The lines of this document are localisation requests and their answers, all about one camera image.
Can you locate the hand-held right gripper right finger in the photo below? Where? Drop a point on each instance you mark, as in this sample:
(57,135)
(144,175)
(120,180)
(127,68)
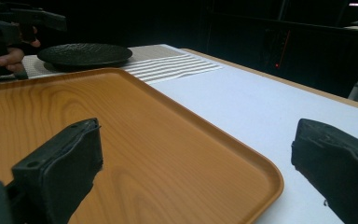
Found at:
(338,161)

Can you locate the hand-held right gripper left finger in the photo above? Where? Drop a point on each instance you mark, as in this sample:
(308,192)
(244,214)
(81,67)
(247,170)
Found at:
(59,161)

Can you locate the black textured plate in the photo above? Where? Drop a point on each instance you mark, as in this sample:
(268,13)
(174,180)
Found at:
(85,54)

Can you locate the wooden tray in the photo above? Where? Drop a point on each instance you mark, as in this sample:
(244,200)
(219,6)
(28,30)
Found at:
(155,133)

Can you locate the striped beige placemat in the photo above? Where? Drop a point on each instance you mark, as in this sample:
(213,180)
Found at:
(167,63)

